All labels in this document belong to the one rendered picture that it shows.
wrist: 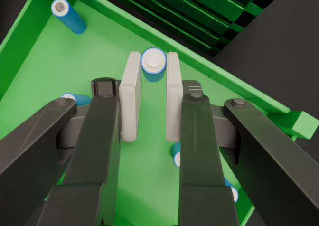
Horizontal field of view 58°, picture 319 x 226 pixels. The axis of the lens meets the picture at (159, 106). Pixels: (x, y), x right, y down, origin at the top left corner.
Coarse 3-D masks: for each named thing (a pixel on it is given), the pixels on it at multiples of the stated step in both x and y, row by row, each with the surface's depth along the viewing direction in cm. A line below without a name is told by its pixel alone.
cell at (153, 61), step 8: (152, 48) 19; (144, 56) 19; (152, 56) 19; (160, 56) 19; (144, 64) 19; (152, 64) 19; (160, 64) 19; (144, 72) 20; (152, 72) 19; (160, 72) 19; (152, 80) 24
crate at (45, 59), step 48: (48, 0) 31; (96, 0) 29; (0, 48) 29; (48, 48) 34; (96, 48) 34; (144, 48) 34; (0, 96) 33; (48, 96) 34; (144, 96) 34; (240, 96) 34; (144, 144) 34; (144, 192) 34; (240, 192) 33
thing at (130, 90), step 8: (136, 56) 18; (128, 64) 17; (136, 64) 17; (128, 72) 15; (136, 72) 16; (128, 80) 14; (136, 80) 15; (120, 88) 14; (128, 88) 14; (136, 88) 15; (120, 96) 14; (128, 96) 14; (136, 96) 15; (128, 104) 14; (136, 104) 15; (128, 112) 14; (136, 112) 15; (128, 120) 14; (136, 120) 15; (128, 128) 14; (136, 128) 15; (128, 136) 14; (136, 136) 15
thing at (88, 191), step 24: (96, 96) 13; (96, 120) 11; (96, 144) 9; (120, 144) 13; (72, 168) 8; (96, 168) 8; (72, 192) 7; (96, 192) 7; (48, 216) 6; (72, 216) 6; (96, 216) 6
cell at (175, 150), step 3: (174, 144) 33; (177, 144) 32; (171, 147) 33; (174, 147) 31; (177, 147) 30; (171, 150) 32; (174, 150) 29; (177, 150) 28; (171, 153) 31; (174, 153) 28; (177, 153) 27; (174, 156) 27; (177, 156) 27; (174, 159) 27; (177, 159) 27; (174, 162) 27; (177, 162) 27; (177, 165) 27
